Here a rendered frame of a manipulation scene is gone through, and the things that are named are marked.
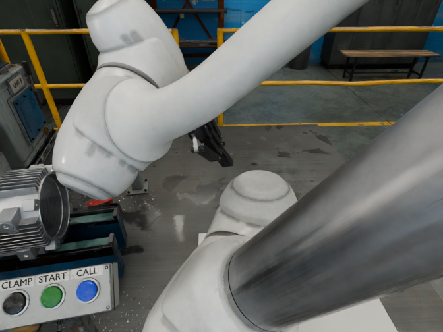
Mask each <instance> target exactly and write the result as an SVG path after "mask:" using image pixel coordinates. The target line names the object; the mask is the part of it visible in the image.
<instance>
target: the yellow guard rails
mask: <svg viewBox="0 0 443 332"><path fill-rule="evenodd" d="M239 29H240V28H217V49H218V48H219V47H220V46H221V45H222V44H223V34H224V33H236V31H238V30H239ZM168 30H169V31H170V32H171V34H172V36H173V37H174V39H175V41H176V42H177V45H178V46H179V35H178V29H176V28H168ZM328 32H443V26H373V27H333V28H332V29H331V30H330V31H328ZM29 34H90V33H89V31H88V29H0V35H21V36H22V39H23V40H24V43H25V46H26V48H27V51H28V54H29V56H30V59H31V61H32V64H33V66H34V69H35V71H36V74H37V76H38V79H39V81H40V84H35V85H34V86H35V88H36V89H42V90H43V91H44V94H45V98H46V100H47V102H48V105H49V108H50V110H51V113H52V115H53V118H54V120H55V123H56V125H57V128H58V129H60V128H61V125H62V122H61V118H60V116H59V113H58V111H57V108H56V106H55V102H54V100H53V97H52V95H51V92H50V90H49V89H50V88H83V87H84V86H85V84H48V83H47V81H46V79H45V76H44V73H43V70H42V68H41V65H40V62H39V60H38V57H37V55H36V52H35V49H34V46H33V44H32V41H31V39H30V36H29ZM420 83H443V78H437V79H403V80H377V81H361V82H342V81H310V80H296V81H263V83H261V84H260V85H259V86H277V85H323V86H372V85H383V84H420ZM218 126H223V113H222V114H220V115H218Z"/></svg>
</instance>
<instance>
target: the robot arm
mask: <svg viewBox="0 0 443 332"><path fill-rule="evenodd" d="M369 1H370V0H271V1H270V2H269V3H268V4H267V5H265V6H264V7H263V8H262V9H261V10H260V11H258V12H257V13H256V14H255V15H254V16H253V17H252V18H251V19H250V20H249V21H248V22H247V23H246V24H244V25H243V26H242V27H241V28H240V29H239V30H238V31H236V33H234V34H233V35H232V36H231V37H230V38H229V39H228V40H227V41H226V42H225V43H223V44H222V45H221V46H220V47H219V48H218V49H216V50H215V51H214V52H213V54H211V55H210V56H209V57H208V58H207V59H206V60H204V61H203V62H202V63H201V64H199V65H198V66H197V67H196V68H195V69H193V70H192V71H191V72H190V71H189V69H188V68H187V66H186V64H185V62H184V58H183V54H182V53H181V50H180V49H179V46H178V45H177V42H176V41H175V39H174V37H173V36H172V34H171V32H170V31H169V30H168V28H167V26H166V25H165V24H164V23H163V21H162V20H161V18H160V17H159V16H158V15H157V14H156V12H155V11H154V10H153V8H152V7H151V6H149V4H147V2H145V0H98V1H97V2H96V3H95V4H94V5H93V6H92V8H91V9H90V10H89V11H88V12H87V14H86V23H87V26H88V31H89V33H90V36H91V38H92V42H93V44H94V45H95V46H96V48H97V49H98V51H99V52H100V54H99V56H98V66H97V69H96V71H95V73H94V75H93V76H92V77H91V79H90V80H89V81H88V82H87V83H86V84H85V86H84V87H83V89H82V90H81V91H80V93H79V94H78V96H77V97H76V99H75V101H74V103H73V104H72V106H71V108H70V109H69V112H68V113H67V115H66V117H65V119H64V121H63V123H62V125H61V128H60V129H59V132H58V134H57V137H56V140H55V145H54V149H53V159H52V165H53V171H54V172H55V174H56V176H57V180H58V181H59V182H60V183H61V184H62V185H63V186H66V187H67V188H70V189H71V190H74V191H76V192H78V193H81V194H83V195H85V196H88V197H91V198H94V199H97V200H107V199H110V198H114V197H117V196H118V195H120V194H121V193H122V192H124V191H125V190H126V189H127V188H128V187H129V186H130V185H131V184H132V183H133V182H134V181H135V179H136V177H137V175H138V174H139V172H140V171H144V170H145V169H146V168H147V166H149V164H151V163H152V162H153V161H155V160H157V159H159V158H161V157H163V156H164V155H165V154H166V153H167V152H168V150H169V149H170V147H171V144H172V142H173V140H174V139H176V138H178V137H180V136H183V135H185V134H188V135H189V138H190V139H191V140H193V144H194V145H193V147H192V148H191V152H192V153H197V154H199V155H201V156H202V157H203V158H205V159H207V160H208V161H209V162H213V161H218V162H219V164H220V165H221V166H222V167H230V166H233V160H232V158H231V157H230V155H229V154H228V153H227V151H226V150H225V148H224V147H223V146H225V142H222V141H221V140H220V139H222V134H221V132H220V130H219V128H218V126H217V124H216V122H215V120H214V118H216V117H217V116H218V115H220V114H222V113H223V112H224V111H226V110H227V109H229V108H230V107H231V106H232V105H234V104H235V103H237V102H238V101H239V100H240V99H242V98H243V97H245V96H246V95H247V94H248V93H249V92H251V91H252V90H254V89H255V88H256V87H257V86H259V85H260V84H261V83H263V81H265V80H266V79H268V78H269V77H270V76H271V75H273V74H274V73H275V72H277V71H278V70H280V69H281V68H282V67H283V66H284V65H286V64H287V63H288V62H290V61H291V60H292V59H294V58H295V57H296V56H298V54H300V53H301V52H302V51H304V50H305V49H306V48H307V47H309V46H310V45H312V44H313V43H314V42H315V41H316V40H318V39H319V38H321V37H322V36H323V35H324V34H326V33H327V32H328V31H330V30H331V29H332V28H333V27H334V26H336V25H337V24H339V23H340V22H341V21H342V20H344V19H345V18H347V17H348V16H349V15H350V14H352V13H353V12H355V11H356V10H357V9H358V8H360V7H362V6H363V5H364V4H365V3H367V2H369ZM440 278H443V84H442V85H440V86H439V87H438V88H437V89H435V91H433V92H432V93H431V94H429V95H428V96H427V97H426V98H425V99H423V100H422V101H420V102H419V103H418V104H417V105H416V106H414V107H413V108H412V109H411V110H409V111H408V112H407V113H406V114H405V115H403V116H402V117H401V118H400V119H398V120H397V121H396V122H395V123H394V124H392V125H391V126H389V127H388V128H387V129H386V130H385V131H384V132H382V133H381V134H380V135H378V136H377V137H376V138H375V139H374V140H372V141H371V142H370V143H369V144H367V145H366V146H365V147H364V148H363V149H361V150H360V151H359V152H357V153H356V154H355V155H354V156H353V157H351V158H350V159H349V160H347V161H346V162H345V163H344V164H343V165H341V166H340V167H339V168H337V169H336V170H335V171H334V172H333V173H332V174H330V175H329V176H328V177H326V178H325V179H324V180H323V181H322V182H320V183H319V184H318V185H316V186H315V187H314V188H313V189H312V190H310V191H309V192H308V193H306V194H305V195H304V196H303V197H302V198H301V199H299V200H298V201H297V198H296V196H295V193H294V191H293V189H292V187H291V186H290V185H289V183H288V182H286V181H284V180H283V179H282V178H281V177H280V176H279V175H277V174H275V173H272V172H269V171H263V170H253V171H247V172H244V173H242V174H240V175H239V176H237V177H235V178H234V179H233V180H232V181H231V182H230V183H229V184H228V185H227V187H226V188H225V190H224V191H223V193H222V195H221V197H220V206H219V208H218V209H217V210H216V213H215V216H214V218H213V220H212V223H211V225H210V228H209V229H208V232H207V233H206V236H205V238H204V240H203V241H202V242H201V244H200V245H199V246H198V247H197V248H196V249H195V250H194V251H193V252H192V254H191V255H190V256H189V257H188V258H187V260H186V261H185V262H184V263H183V265H182V266H181V267H180V268H179V270H178V271H177V272H176V274H175V275H174V276H173V278H172V279H171V280H170V282H169V283H168V285H167V286H166V288H165V289H164V290H163V292H162V293H161V295H160V297H159V298H158V299H157V301H156V303H155V304H154V306H153V307H152V309H151V310H150V313H149V314H148V316H147V318H146V321H145V324H144V327H143V330H142V332H298V328H299V325H300V324H303V323H306V322H309V321H312V320H315V319H318V318H322V317H324V316H328V315H330V314H334V313H336V312H340V311H342V310H346V309H349V308H352V307H355V306H358V305H361V304H364V303H367V302H370V301H373V300H376V299H379V298H382V297H385V296H388V295H391V294H394V293H397V292H400V291H404V290H406V289H410V288H413V287H416V286H419V285H422V284H425V283H428V282H431V281H434V280H437V279H440Z"/></svg>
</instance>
